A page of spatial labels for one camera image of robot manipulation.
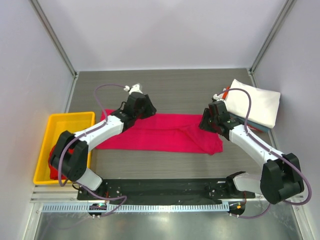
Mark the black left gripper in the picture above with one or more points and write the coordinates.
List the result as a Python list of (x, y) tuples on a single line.
[(150, 109)]

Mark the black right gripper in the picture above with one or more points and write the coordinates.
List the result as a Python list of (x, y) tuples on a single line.
[(206, 120)]

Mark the pink t-shirt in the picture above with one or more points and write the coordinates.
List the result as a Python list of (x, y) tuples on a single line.
[(166, 132)]

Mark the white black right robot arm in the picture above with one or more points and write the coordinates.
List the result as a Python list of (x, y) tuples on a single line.
[(279, 179)]

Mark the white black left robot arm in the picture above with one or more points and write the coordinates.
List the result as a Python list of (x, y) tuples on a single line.
[(69, 156)]

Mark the white folded t-shirt on stack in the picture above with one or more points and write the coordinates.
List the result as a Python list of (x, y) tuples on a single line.
[(264, 103)]

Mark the orange folded t-shirt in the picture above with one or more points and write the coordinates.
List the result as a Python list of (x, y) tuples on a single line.
[(225, 93)]

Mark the yellow plastic bin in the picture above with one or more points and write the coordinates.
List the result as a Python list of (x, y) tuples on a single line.
[(57, 123)]

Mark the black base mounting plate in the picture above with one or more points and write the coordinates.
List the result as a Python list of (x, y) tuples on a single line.
[(170, 192)]

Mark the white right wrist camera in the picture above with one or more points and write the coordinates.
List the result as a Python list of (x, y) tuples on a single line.
[(216, 97)]

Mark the left aluminium frame post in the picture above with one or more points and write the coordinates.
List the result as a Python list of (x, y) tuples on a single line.
[(52, 35)]

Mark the aluminium frame post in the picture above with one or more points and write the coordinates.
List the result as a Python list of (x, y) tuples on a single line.
[(279, 21), (52, 35)]

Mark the white slotted cable duct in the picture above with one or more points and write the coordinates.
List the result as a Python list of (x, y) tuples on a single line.
[(97, 207)]

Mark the right aluminium frame post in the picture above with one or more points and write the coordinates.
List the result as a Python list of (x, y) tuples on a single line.
[(279, 21)]

